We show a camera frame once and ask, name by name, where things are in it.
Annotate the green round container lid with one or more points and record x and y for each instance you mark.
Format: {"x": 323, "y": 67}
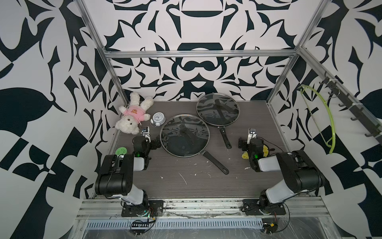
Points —
{"x": 121, "y": 151}

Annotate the small black frying pan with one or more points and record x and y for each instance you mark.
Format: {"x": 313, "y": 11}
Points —
{"x": 225, "y": 136}

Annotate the aluminium frame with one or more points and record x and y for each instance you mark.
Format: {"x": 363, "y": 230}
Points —
{"x": 259, "y": 53}

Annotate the black wall hook rack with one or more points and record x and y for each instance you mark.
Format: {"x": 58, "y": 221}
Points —
{"x": 349, "y": 102}

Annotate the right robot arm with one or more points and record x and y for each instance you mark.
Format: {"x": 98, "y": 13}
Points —
{"x": 300, "y": 175}

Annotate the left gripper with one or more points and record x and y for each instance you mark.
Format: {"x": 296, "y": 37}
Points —
{"x": 152, "y": 143}

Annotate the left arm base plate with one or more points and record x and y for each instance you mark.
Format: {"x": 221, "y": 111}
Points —
{"x": 146, "y": 209}

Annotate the small white alarm clock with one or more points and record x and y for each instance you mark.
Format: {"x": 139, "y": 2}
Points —
{"x": 158, "y": 119}

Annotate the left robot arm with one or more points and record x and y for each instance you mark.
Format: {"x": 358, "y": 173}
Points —
{"x": 115, "y": 178}

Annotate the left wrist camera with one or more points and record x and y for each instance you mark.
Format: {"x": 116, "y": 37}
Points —
{"x": 145, "y": 131}

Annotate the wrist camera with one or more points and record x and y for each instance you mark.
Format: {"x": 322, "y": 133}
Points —
{"x": 145, "y": 131}
{"x": 251, "y": 134}

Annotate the large glass pot lid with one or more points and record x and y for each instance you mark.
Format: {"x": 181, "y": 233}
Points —
{"x": 184, "y": 135}

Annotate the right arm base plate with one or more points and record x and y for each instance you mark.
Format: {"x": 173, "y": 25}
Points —
{"x": 261, "y": 207}

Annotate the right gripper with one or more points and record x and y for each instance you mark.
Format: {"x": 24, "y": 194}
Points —
{"x": 245, "y": 147}

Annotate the yellow cleaning cloth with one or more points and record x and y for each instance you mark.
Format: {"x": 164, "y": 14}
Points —
{"x": 245, "y": 155}

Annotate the large black frying pan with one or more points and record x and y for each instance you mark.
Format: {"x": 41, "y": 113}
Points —
{"x": 209, "y": 158}

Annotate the white teddy bear pink shirt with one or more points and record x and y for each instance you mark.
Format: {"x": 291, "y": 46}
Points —
{"x": 134, "y": 114}

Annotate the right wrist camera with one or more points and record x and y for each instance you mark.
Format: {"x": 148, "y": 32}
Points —
{"x": 251, "y": 134}

